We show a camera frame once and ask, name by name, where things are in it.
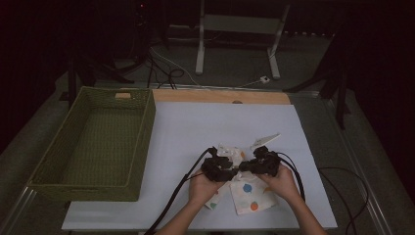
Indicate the black stand with long legs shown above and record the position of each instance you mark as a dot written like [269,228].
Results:
[81,71]

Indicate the white table cover sheet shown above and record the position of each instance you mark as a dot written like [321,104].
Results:
[202,127]

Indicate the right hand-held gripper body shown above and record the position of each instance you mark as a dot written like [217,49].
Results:
[268,163]

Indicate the white metal stand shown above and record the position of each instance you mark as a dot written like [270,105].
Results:
[241,23]

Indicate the wooden basket tag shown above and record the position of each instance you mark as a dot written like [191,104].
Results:
[123,95]

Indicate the person's right hand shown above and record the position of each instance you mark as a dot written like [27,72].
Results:
[285,184]

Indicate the black stand with tall post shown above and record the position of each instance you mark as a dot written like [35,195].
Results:
[339,84]

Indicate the white power plug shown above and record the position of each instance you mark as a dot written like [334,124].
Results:
[265,79]

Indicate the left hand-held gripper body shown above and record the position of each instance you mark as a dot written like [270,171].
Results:
[215,168]

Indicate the person's left hand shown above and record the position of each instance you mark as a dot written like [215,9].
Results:
[202,191]

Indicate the white fruit-print baby garment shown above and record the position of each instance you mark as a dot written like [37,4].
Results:
[249,197]

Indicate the green woven basket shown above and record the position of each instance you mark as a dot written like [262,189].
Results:
[98,143]

